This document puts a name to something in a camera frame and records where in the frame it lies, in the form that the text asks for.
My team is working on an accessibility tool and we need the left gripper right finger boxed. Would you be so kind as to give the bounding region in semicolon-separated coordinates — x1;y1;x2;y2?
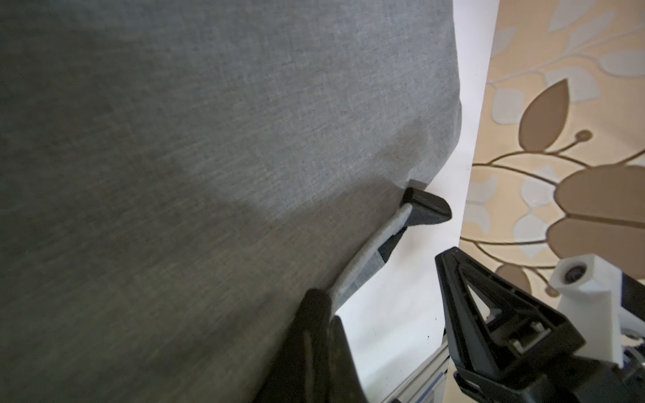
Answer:
327;316;367;403

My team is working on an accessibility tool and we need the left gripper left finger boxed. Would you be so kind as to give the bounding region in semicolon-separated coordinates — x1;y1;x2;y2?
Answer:
254;289;332;402

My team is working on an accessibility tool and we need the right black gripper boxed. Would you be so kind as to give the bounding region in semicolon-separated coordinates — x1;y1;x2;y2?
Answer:
435;248;644;402

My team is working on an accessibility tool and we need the aluminium frame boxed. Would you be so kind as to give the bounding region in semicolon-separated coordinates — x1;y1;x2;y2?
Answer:
382;337;450;403

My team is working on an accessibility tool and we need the grey laptop bag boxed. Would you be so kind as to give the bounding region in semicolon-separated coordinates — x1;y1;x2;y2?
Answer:
1;1;461;402

